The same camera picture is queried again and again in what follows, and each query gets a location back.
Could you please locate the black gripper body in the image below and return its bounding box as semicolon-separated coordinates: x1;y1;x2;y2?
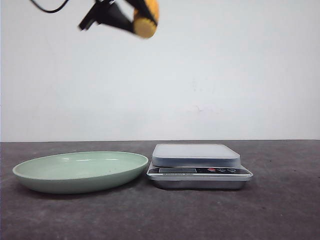
78;0;117;30

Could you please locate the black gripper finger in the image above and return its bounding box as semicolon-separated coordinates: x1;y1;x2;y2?
96;1;134;33
125;0;157;24

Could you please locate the yellow corn cob piece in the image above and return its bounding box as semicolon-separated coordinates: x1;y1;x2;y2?
133;0;160;39

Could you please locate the green round plate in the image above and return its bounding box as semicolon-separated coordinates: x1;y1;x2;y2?
12;151;149;194

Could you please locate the silver digital kitchen scale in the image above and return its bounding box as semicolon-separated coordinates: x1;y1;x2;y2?
146;143;253;189

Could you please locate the black cable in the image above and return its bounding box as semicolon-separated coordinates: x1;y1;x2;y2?
29;0;70;13

